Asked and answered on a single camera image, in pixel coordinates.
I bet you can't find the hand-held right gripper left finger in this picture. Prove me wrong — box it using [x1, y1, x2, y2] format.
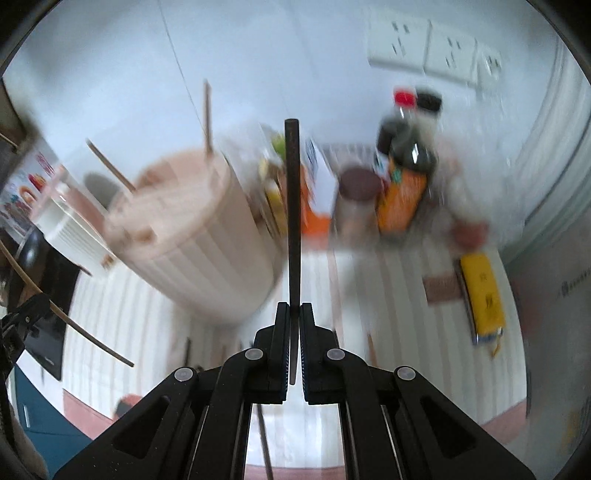
[53, 302, 293, 480]

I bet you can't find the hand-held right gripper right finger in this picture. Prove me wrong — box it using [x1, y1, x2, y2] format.
[299, 302, 539, 480]

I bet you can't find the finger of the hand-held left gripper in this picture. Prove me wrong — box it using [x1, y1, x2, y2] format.
[0, 293, 52, 334]

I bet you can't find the light wooden chopstick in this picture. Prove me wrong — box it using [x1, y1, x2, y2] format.
[0, 240, 136, 368]

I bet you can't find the pink ribbed utensil holder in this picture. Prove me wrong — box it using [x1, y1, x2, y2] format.
[102, 147, 284, 328]

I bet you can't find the black induction cooker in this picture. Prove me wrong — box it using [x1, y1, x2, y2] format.
[23, 240, 81, 381]

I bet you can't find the black frying pan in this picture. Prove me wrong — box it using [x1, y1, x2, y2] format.
[9, 226, 47, 283]

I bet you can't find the striped table cover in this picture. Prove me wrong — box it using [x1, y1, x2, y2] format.
[60, 249, 529, 467]

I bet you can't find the white pink electric kettle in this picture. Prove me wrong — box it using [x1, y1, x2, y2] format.
[30, 166, 116, 278]

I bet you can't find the colourful printed box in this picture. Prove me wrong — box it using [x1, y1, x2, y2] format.
[0, 138, 65, 241]

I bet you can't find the brown card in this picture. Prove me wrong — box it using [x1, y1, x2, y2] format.
[424, 274, 462, 306]

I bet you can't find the yellow green packet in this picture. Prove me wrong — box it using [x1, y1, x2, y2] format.
[252, 124, 289, 241]

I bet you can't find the white blue carton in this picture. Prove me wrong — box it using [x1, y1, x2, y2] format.
[300, 138, 340, 234]

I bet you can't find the yellow pouch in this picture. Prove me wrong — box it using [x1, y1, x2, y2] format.
[459, 253, 506, 347]

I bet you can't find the jar with brown lid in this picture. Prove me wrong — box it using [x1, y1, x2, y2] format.
[335, 167, 384, 232]

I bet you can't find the dark bottle orange label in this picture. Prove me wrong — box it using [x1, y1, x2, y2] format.
[376, 92, 441, 234]

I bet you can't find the dark sauce bottle red cap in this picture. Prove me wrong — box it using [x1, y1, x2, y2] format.
[373, 90, 419, 185]

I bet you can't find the white wall socket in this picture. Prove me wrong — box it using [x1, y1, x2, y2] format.
[425, 21, 478, 84]
[475, 41, 504, 93]
[368, 9, 430, 72]

